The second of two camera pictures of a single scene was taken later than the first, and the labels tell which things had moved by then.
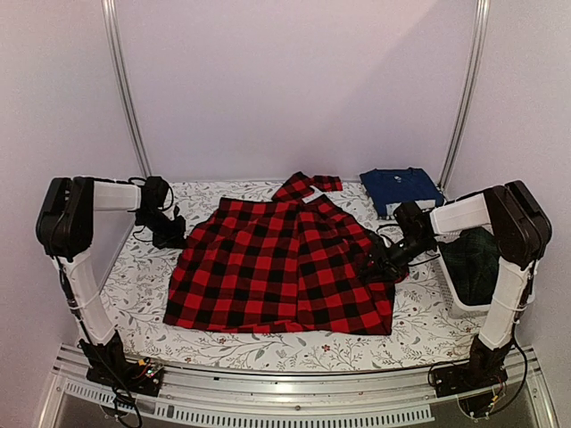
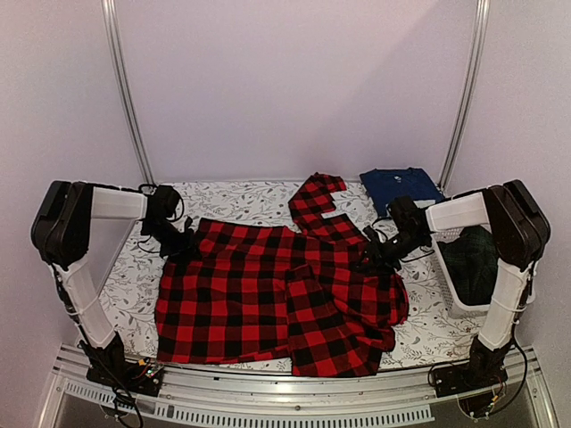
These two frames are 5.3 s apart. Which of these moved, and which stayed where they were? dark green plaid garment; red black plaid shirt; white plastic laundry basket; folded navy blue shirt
Moved: red black plaid shirt
Stayed: folded navy blue shirt; dark green plaid garment; white plastic laundry basket
